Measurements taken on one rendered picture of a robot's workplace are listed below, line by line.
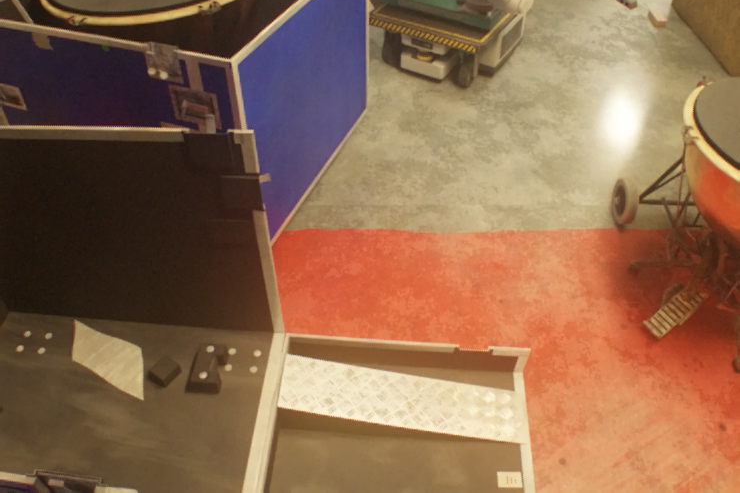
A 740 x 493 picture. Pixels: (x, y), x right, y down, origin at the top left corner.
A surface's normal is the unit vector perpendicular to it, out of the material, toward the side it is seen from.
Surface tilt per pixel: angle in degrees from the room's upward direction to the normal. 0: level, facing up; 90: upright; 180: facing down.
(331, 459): 2
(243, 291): 90
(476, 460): 2
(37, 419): 0
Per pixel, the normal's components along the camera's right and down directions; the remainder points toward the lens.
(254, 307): -0.07, 0.68
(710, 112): 0.00, -0.73
